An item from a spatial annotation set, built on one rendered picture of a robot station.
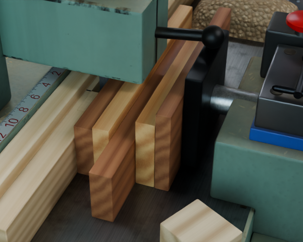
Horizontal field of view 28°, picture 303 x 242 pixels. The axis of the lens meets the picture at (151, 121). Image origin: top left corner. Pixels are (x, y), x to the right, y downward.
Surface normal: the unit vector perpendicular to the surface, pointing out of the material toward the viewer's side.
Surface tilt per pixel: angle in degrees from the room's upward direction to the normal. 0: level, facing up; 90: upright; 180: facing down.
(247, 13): 42
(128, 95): 0
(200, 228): 0
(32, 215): 90
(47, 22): 90
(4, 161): 0
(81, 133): 90
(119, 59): 90
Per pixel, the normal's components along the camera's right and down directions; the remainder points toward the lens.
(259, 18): -0.15, -0.22
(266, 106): -0.33, 0.57
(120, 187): 0.94, 0.21
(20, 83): 0.01, -0.80
